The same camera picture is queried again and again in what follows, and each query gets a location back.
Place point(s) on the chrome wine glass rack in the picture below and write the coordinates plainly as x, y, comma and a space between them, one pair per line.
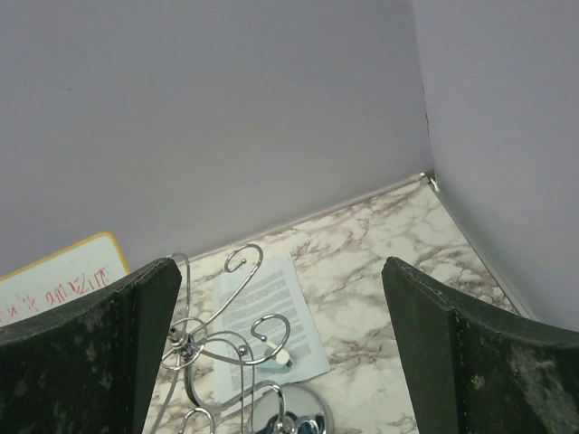
259, 310

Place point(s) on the small teal white marker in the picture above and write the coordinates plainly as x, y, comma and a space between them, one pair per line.
280, 363

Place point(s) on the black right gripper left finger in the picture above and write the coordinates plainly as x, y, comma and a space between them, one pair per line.
90, 365

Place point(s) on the yellow framed whiteboard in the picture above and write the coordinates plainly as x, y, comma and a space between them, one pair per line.
73, 272

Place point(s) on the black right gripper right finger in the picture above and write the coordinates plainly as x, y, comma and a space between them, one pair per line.
471, 367

